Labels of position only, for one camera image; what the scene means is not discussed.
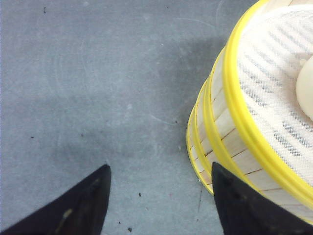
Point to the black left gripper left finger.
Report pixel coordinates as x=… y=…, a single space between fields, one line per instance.
x=79 y=211

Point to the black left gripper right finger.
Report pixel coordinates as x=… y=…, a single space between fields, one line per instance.
x=243 y=211

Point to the front bamboo steamer basket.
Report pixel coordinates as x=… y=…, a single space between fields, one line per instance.
x=200 y=167

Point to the large bun in left basket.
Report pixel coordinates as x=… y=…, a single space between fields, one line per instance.
x=304 y=87

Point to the white liner cloth top basket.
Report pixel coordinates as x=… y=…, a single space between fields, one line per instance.
x=270 y=56

